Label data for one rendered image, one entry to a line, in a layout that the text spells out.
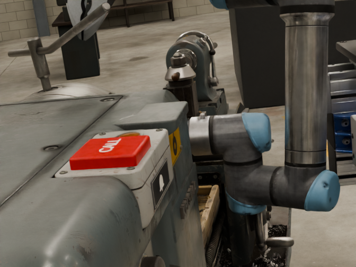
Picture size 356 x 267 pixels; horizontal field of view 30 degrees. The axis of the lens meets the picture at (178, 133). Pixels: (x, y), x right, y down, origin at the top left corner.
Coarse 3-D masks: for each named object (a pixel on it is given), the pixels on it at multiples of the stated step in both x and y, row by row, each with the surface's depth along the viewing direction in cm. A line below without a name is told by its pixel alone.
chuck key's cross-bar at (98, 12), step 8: (96, 8) 88; (104, 8) 87; (88, 16) 90; (96, 16) 89; (80, 24) 92; (88, 24) 91; (72, 32) 95; (56, 40) 99; (64, 40) 98; (40, 48) 104; (48, 48) 102; (56, 48) 101; (16, 56) 112
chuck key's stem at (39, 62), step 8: (32, 40) 105; (40, 40) 106; (32, 48) 105; (32, 56) 106; (40, 56) 106; (40, 64) 106; (40, 72) 106; (48, 72) 107; (40, 80) 107; (48, 80) 107; (48, 88) 107
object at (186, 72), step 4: (168, 68) 167; (172, 68) 165; (176, 68) 164; (180, 68) 164; (184, 68) 165; (188, 68) 165; (168, 72) 166; (172, 72) 165; (180, 72) 164; (184, 72) 164; (188, 72) 165; (192, 72) 166; (168, 76) 165; (180, 76) 164; (184, 76) 164; (188, 76) 164; (192, 76) 165; (168, 80) 165; (172, 80) 164; (180, 80) 164
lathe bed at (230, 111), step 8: (240, 104) 243; (232, 112) 242; (240, 112) 235; (216, 216) 153; (224, 216) 165; (216, 224) 158; (216, 232) 155; (208, 240) 140; (216, 240) 151; (208, 248) 146; (216, 248) 156; (208, 256) 142; (216, 256) 153; (208, 264) 140; (216, 264) 155
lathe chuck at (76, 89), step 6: (60, 84) 111; (66, 84) 110; (72, 84) 110; (78, 84) 110; (84, 84) 110; (90, 84) 111; (42, 90) 109; (54, 90) 106; (60, 90) 106; (66, 90) 106; (72, 90) 106; (78, 90) 106; (84, 90) 107; (90, 90) 108; (96, 90) 108; (102, 90) 109; (108, 90) 110; (30, 96) 106; (78, 96) 103
